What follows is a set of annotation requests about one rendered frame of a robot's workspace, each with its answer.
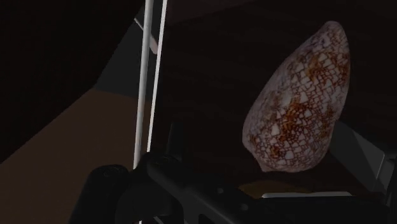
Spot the white metal frame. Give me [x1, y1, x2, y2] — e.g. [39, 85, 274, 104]
[132, 0, 169, 170]

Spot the white brown patterned cone shell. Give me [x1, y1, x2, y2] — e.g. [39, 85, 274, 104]
[242, 20, 352, 173]

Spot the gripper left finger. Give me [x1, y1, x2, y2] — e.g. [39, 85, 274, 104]
[68, 121, 260, 224]

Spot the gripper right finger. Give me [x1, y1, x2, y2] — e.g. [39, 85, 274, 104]
[329, 120, 397, 206]

